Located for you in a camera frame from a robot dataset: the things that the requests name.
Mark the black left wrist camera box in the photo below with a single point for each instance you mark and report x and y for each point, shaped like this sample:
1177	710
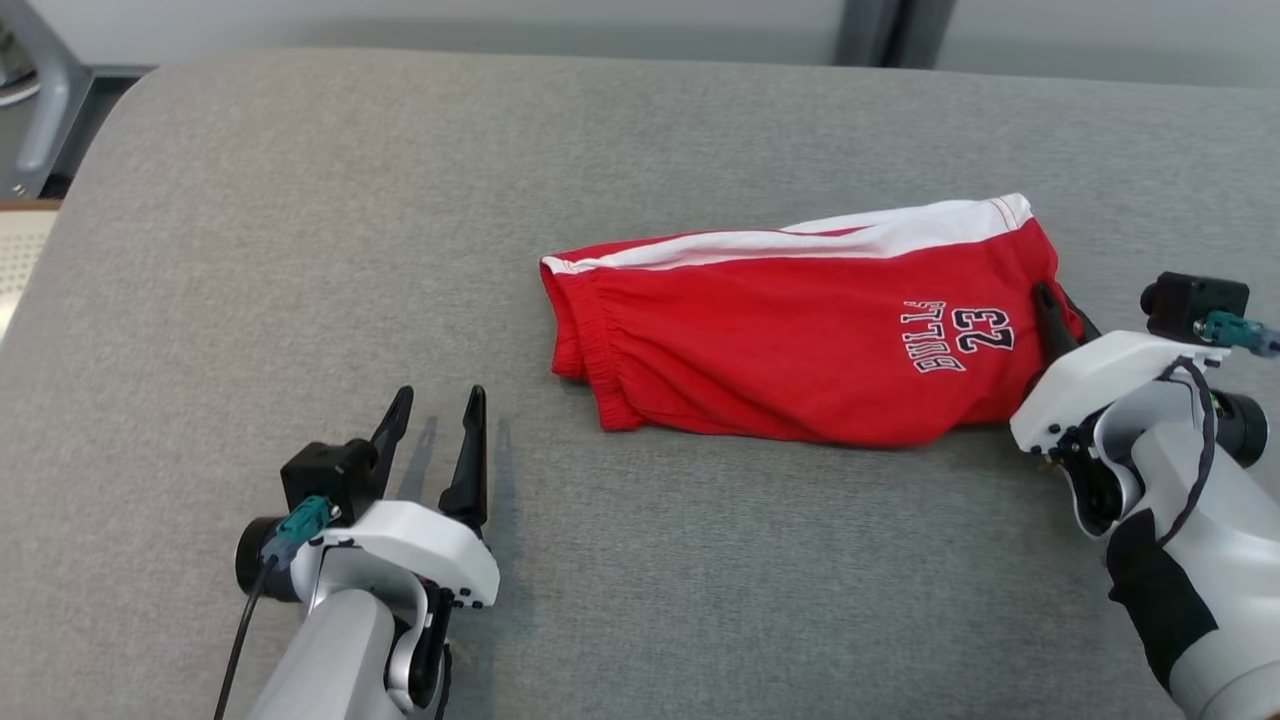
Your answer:
325	480

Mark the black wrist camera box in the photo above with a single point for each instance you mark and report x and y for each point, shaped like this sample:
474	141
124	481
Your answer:
325	480
1195	300

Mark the grey metal tube frame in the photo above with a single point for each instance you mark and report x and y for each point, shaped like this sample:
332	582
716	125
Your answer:
50	100

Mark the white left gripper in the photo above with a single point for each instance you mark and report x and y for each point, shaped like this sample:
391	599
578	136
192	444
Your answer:
420	535

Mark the white round floor base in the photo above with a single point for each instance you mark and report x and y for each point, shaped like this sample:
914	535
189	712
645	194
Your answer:
15	90

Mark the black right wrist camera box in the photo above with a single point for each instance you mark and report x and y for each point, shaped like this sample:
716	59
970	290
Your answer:
1195	300

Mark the grey fabric sofa cushion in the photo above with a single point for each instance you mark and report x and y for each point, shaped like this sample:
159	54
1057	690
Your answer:
300	250

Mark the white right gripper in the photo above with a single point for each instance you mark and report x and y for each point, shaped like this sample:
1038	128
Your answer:
1090	385

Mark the red basketball shorts number 23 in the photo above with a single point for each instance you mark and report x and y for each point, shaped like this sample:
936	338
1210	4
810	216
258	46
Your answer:
780	330

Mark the beige perforated seat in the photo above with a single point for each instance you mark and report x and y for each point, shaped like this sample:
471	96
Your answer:
20	260

